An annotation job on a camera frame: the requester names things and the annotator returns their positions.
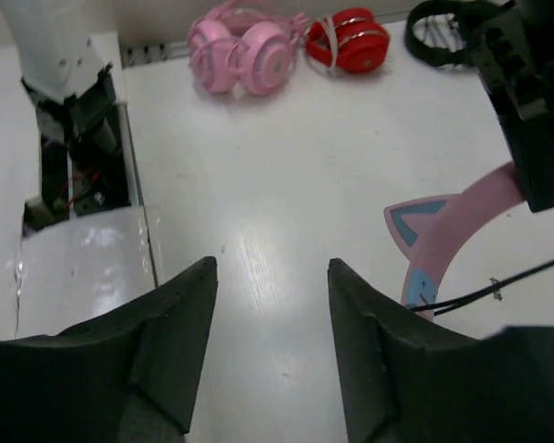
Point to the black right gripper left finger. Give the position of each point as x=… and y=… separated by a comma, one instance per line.
x=131, y=374

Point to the pink blue cat-ear headphones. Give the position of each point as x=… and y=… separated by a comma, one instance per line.
x=431, y=231

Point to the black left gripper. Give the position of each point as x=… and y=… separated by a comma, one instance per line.
x=512, y=46

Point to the red wrapped headphones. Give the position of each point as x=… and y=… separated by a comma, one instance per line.
x=350, y=40

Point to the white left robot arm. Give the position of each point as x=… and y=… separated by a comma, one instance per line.
x=55, y=52

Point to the pink wrapped headphones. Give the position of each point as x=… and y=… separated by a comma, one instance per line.
x=250, y=43

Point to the black wrapped headphones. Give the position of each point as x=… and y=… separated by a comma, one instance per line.
x=445, y=33

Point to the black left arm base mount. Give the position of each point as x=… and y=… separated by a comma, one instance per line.
x=82, y=163

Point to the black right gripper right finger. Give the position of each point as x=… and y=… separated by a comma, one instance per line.
x=406, y=379

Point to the white taped cover plate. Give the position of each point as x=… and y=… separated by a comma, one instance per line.
x=86, y=267

